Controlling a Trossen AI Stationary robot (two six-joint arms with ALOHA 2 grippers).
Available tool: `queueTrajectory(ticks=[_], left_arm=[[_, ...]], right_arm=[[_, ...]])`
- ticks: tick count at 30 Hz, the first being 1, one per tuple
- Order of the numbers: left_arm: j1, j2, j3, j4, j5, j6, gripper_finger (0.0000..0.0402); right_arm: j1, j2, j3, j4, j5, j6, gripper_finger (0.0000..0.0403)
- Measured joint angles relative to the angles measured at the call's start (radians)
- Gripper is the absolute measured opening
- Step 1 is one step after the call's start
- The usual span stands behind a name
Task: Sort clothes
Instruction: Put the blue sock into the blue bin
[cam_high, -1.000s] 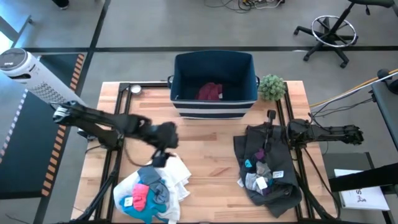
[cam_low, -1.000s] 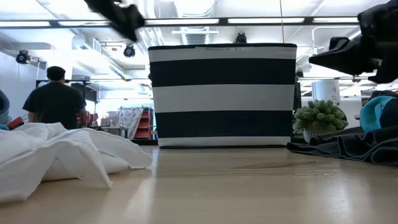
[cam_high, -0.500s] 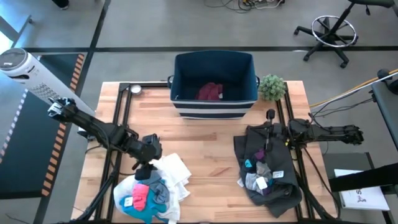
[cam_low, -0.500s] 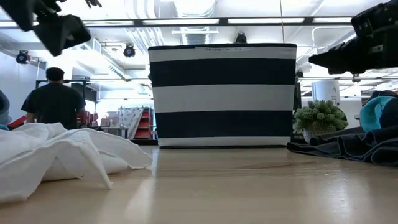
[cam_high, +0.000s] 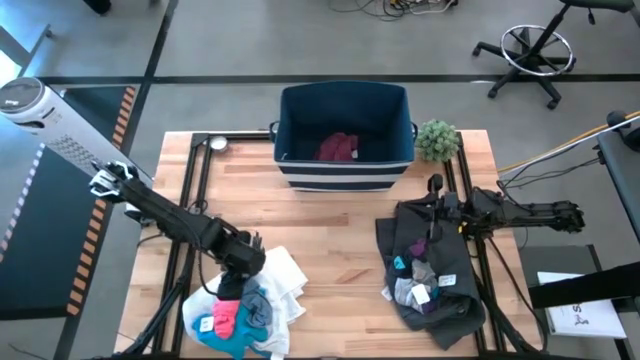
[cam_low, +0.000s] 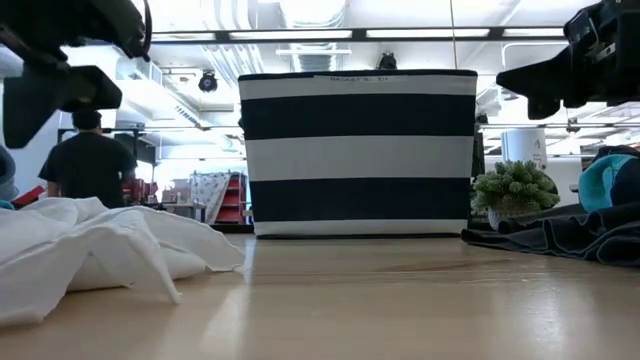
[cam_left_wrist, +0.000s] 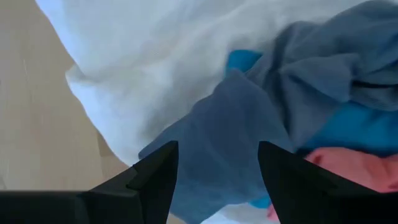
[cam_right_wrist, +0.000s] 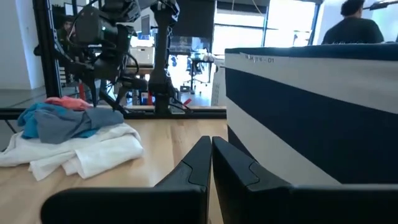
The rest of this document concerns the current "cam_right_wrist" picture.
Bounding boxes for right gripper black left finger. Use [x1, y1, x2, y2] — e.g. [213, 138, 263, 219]
[40, 136, 213, 224]

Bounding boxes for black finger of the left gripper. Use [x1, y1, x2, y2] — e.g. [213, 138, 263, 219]
[98, 89, 129, 115]
[85, 77, 98, 108]

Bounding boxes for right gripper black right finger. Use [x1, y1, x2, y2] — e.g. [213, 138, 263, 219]
[212, 136, 398, 224]

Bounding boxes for coral red cloth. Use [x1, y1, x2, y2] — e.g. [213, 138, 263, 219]
[44, 95, 94, 112]

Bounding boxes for grey cloth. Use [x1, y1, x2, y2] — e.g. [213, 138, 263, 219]
[34, 107, 125, 145]

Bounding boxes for white cloth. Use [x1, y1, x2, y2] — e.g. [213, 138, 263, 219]
[0, 123, 144, 182]

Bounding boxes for bright blue cloth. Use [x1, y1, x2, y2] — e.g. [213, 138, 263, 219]
[17, 102, 100, 140]

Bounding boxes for navy white striped fabric bin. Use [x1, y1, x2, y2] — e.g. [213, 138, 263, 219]
[224, 42, 398, 187]

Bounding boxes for white storage box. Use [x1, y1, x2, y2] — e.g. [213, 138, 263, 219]
[129, 46, 155, 66]

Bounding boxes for person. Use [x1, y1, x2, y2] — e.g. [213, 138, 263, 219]
[55, 15, 77, 47]
[322, 0, 385, 45]

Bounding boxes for dark monitor panel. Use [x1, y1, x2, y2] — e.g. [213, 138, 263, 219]
[172, 0, 217, 40]

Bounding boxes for black frame post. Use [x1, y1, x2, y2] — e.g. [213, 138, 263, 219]
[32, 0, 63, 99]

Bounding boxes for black table frame rails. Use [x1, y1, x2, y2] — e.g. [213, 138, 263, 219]
[0, 106, 227, 121]

